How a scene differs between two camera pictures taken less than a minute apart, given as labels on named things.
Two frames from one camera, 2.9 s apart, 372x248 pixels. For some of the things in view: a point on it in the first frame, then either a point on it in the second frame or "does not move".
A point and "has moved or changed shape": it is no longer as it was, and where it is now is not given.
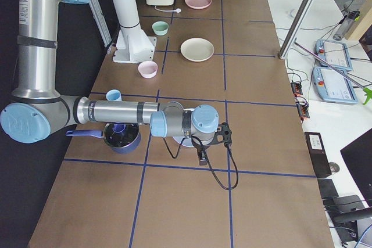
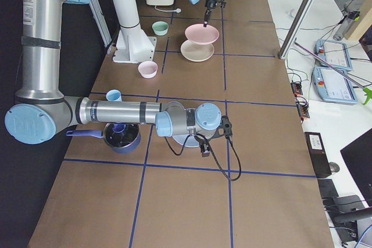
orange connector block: x=303 y=105 does not move
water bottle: x=346 y=25 does not move
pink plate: x=198 y=0 has moved or changed shape
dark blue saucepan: x=124 y=137 does not move
